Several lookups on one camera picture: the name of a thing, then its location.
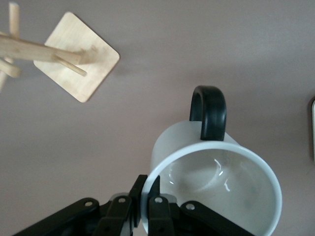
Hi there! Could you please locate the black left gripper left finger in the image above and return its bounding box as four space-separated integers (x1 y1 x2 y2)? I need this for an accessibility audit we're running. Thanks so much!
11 174 148 236

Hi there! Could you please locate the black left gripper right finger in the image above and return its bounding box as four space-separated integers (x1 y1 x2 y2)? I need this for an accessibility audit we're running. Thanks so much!
147 175 247 236

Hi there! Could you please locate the white mug black handle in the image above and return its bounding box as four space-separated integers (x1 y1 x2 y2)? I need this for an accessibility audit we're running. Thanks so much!
147 85 283 236

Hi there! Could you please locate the wooden mug tree stand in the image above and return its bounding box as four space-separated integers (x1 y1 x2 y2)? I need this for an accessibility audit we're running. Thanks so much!
0 1 121 104

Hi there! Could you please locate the beige serving tray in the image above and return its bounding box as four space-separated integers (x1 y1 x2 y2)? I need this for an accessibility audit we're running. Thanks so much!
307 96 315 163

